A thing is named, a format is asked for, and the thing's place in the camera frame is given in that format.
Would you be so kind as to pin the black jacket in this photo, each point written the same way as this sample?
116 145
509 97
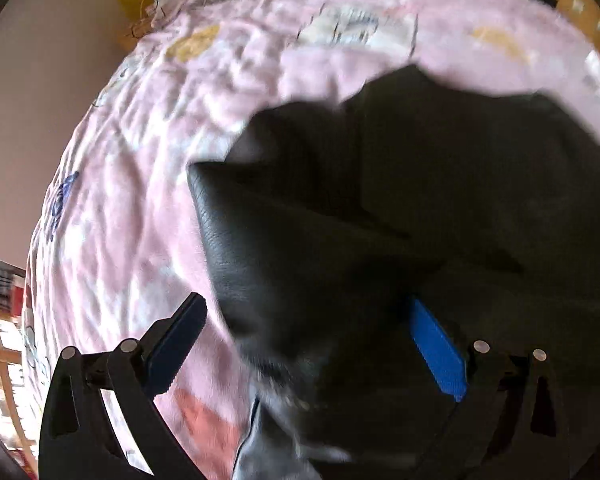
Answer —
400 270

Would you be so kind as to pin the wooden shelf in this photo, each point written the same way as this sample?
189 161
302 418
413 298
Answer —
2 360

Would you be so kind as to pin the pink printed blanket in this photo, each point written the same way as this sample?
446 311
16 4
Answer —
190 170

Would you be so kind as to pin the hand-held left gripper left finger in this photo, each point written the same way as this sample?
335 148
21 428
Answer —
172 345

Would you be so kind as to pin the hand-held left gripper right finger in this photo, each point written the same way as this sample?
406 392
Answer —
437 347

